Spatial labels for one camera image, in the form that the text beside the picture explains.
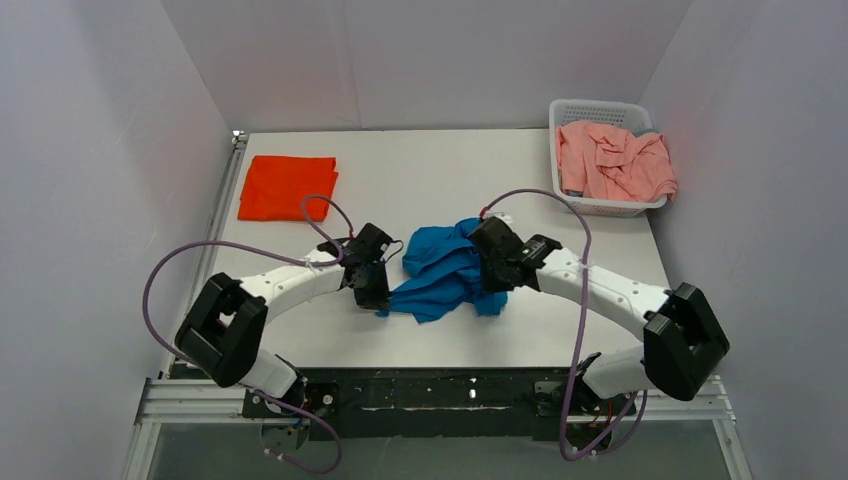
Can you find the blue t shirt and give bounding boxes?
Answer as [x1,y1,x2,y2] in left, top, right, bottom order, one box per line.
[376,218,508,323]

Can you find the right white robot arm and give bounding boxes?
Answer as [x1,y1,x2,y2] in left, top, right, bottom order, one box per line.
[469,217,730,405]

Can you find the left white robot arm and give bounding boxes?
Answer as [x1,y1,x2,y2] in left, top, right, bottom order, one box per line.
[174,223,395,399]

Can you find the folded orange t shirt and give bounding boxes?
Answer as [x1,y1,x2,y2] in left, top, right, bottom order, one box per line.
[237,155,338,222]

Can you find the pink t shirt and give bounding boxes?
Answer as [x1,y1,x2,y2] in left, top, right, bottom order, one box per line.
[556,120,678,202]

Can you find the white plastic basket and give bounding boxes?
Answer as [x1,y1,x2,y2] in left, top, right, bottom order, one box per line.
[548,99,668,218]

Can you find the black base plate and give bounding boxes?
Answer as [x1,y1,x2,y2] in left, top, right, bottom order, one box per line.
[241,367,637,444]

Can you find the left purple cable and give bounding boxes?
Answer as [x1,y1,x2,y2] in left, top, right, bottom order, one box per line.
[141,194,356,476]

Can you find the aluminium frame rail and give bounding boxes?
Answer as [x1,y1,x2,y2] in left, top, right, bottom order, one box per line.
[144,129,749,479]

